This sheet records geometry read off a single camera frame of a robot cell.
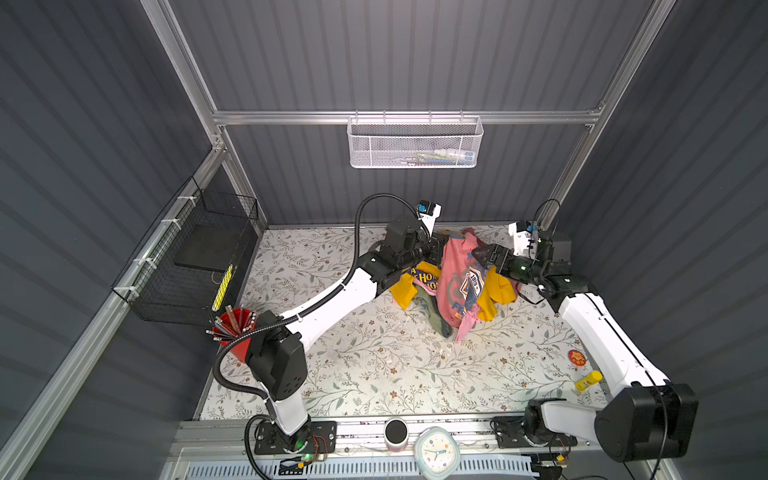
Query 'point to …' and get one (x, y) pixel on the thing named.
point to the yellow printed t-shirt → (499, 289)
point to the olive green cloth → (426, 301)
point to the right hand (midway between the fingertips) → (487, 257)
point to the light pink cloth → (458, 291)
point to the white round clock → (437, 453)
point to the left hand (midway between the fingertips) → (447, 235)
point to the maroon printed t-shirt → (462, 245)
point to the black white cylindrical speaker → (396, 434)
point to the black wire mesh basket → (187, 270)
